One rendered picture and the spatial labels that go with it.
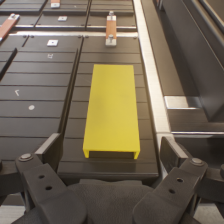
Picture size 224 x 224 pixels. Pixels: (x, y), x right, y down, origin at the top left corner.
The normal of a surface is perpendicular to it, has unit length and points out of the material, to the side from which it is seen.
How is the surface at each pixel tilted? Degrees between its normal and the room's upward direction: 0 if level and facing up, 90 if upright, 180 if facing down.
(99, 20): 0
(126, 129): 0
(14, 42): 0
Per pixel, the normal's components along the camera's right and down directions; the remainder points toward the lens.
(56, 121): 0.01, -0.58
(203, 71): -1.00, -0.02
